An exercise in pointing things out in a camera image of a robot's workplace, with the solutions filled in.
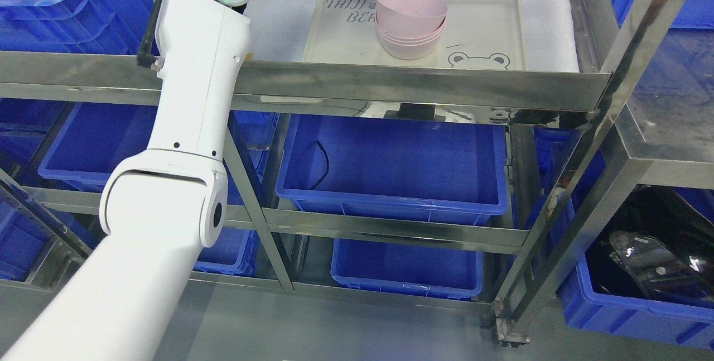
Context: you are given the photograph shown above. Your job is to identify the steel shelf rack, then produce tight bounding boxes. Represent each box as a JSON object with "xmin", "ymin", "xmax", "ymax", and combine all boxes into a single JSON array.
[{"xmin": 2, "ymin": 0, "xmax": 686, "ymax": 359}]

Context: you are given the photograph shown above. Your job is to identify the stacked pink bowls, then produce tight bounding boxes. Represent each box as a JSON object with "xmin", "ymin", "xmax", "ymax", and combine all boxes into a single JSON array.
[{"xmin": 377, "ymin": 17, "xmax": 446, "ymax": 61}]

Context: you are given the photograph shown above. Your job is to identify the blue bin shelf middle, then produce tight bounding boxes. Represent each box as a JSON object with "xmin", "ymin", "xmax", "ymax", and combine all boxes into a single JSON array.
[{"xmin": 276, "ymin": 114, "xmax": 508, "ymax": 225}]

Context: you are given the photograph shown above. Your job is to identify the blue bin shelf left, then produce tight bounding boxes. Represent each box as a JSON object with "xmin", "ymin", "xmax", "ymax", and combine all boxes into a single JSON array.
[{"xmin": 38, "ymin": 103, "xmax": 279, "ymax": 192}]

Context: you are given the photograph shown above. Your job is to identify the blue bin shelf lower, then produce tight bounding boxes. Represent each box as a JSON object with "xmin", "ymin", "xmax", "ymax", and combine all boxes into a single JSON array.
[{"xmin": 330, "ymin": 239, "xmax": 484, "ymax": 301}]

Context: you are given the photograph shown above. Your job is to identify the blue bin under table left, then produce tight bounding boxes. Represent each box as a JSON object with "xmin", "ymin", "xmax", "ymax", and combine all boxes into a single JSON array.
[{"xmin": 558, "ymin": 185, "xmax": 714, "ymax": 350}]

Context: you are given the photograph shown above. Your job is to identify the blue bin shelf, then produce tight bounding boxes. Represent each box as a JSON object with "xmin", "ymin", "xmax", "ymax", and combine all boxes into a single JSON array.
[
  {"xmin": 38, "ymin": 103, "xmax": 279, "ymax": 192},
  {"xmin": 330, "ymin": 239, "xmax": 484, "ymax": 301},
  {"xmin": 276, "ymin": 114, "xmax": 508, "ymax": 225}
]

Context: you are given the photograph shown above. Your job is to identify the cream bear tray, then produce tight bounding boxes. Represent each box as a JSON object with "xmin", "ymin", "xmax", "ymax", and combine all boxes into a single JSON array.
[{"xmin": 302, "ymin": 0, "xmax": 527, "ymax": 71}]

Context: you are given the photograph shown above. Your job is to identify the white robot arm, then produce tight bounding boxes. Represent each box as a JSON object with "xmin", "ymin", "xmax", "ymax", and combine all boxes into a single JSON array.
[{"xmin": 3, "ymin": 0, "xmax": 252, "ymax": 360}]

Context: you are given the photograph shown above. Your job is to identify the black motorcycle helmet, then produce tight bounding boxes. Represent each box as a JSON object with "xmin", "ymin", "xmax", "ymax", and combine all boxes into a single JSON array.
[{"xmin": 586, "ymin": 185, "xmax": 713, "ymax": 308}]

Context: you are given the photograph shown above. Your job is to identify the pink ikea bowl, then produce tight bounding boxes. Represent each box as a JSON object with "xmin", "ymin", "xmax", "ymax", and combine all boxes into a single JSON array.
[{"xmin": 377, "ymin": 0, "xmax": 448, "ymax": 38}]

